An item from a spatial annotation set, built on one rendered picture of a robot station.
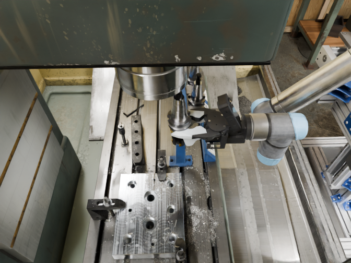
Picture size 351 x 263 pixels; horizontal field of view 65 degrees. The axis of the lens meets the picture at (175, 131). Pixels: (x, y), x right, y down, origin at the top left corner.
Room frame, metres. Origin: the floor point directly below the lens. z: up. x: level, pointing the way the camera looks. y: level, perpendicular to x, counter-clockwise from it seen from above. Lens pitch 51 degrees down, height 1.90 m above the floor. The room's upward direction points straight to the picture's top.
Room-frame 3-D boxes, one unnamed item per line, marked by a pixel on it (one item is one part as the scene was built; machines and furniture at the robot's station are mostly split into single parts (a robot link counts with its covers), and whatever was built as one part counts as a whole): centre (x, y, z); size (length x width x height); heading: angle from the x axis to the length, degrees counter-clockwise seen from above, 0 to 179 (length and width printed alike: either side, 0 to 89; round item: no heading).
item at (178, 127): (0.48, -0.01, 1.36); 0.06 x 0.06 x 0.03
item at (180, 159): (0.64, -0.02, 1.05); 0.10 x 0.05 x 0.30; 92
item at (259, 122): (0.49, -0.22, 1.32); 0.08 x 0.05 x 0.08; 2
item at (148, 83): (0.48, 0.05, 1.56); 0.16 x 0.16 x 0.12
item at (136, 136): (0.73, 0.17, 0.93); 0.26 x 0.05 x 0.06; 7
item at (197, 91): (0.70, -0.07, 1.26); 0.04 x 0.04 x 0.07
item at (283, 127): (0.49, -0.30, 1.32); 0.11 x 0.08 x 0.09; 92
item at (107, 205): (0.41, 0.24, 0.97); 0.13 x 0.03 x 0.15; 92
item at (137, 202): (0.39, 0.09, 0.96); 0.29 x 0.23 x 0.05; 2
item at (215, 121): (0.49, -0.14, 1.31); 0.12 x 0.08 x 0.09; 92
